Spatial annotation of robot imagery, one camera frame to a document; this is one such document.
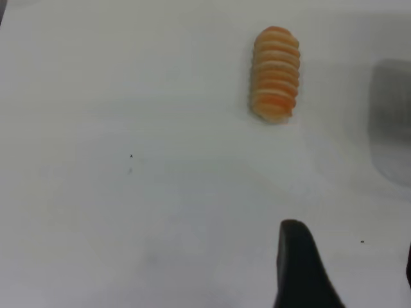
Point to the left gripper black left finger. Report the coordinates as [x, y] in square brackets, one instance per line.
[298, 272]

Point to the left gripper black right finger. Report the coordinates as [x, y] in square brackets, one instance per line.
[409, 269]

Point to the ridged orange striped bread roll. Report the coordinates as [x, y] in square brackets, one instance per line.
[275, 75]

